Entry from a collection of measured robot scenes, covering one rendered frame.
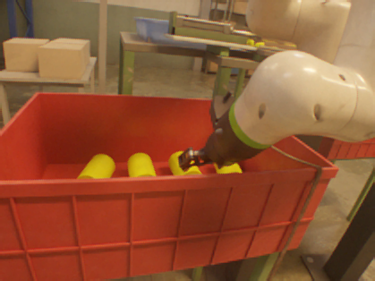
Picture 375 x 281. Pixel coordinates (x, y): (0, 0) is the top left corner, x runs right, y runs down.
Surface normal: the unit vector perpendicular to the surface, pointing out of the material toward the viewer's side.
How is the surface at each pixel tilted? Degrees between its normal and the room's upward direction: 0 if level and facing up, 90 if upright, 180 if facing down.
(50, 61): 90
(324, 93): 74
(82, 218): 90
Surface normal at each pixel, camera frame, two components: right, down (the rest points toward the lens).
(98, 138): 0.27, 0.45
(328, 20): -0.30, 0.36
